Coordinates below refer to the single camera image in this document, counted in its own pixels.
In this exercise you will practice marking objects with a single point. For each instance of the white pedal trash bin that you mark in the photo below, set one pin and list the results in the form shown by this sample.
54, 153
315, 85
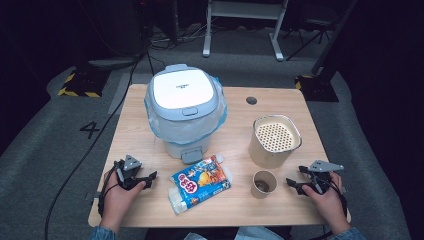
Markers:
181, 88

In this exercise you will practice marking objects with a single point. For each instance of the person's left hand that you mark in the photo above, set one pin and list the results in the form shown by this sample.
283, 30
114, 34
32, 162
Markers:
116, 203

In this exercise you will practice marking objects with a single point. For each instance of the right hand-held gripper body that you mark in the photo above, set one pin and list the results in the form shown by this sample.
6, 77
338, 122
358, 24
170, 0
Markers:
321, 180

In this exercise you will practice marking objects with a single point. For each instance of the beige paper cup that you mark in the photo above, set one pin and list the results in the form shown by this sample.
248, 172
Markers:
256, 192

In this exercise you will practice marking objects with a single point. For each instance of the beige strainer container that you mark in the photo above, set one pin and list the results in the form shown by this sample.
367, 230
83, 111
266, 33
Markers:
263, 156

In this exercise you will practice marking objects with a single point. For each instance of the colourful snack packet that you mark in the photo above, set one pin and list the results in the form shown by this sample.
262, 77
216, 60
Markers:
200, 181

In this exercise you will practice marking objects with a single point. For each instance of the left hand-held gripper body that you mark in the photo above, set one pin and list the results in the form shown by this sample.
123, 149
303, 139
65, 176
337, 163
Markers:
130, 166

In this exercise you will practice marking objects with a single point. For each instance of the brown tea dregs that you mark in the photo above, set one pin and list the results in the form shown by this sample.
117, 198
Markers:
262, 186

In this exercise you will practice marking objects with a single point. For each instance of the blue translucent bin liner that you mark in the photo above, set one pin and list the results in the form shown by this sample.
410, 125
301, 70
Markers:
186, 130

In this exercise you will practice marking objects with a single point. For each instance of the black tripod stand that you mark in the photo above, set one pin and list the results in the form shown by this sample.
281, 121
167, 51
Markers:
310, 30

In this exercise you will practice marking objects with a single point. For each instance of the white metal desk frame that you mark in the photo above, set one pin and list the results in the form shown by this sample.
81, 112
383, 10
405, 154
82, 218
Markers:
245, 10

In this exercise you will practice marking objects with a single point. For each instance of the person's right hand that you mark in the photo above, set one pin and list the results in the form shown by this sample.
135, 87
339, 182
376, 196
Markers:
331, 206

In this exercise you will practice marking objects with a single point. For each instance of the grey tape strip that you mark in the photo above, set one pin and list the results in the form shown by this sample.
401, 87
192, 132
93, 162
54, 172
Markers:
91, 196

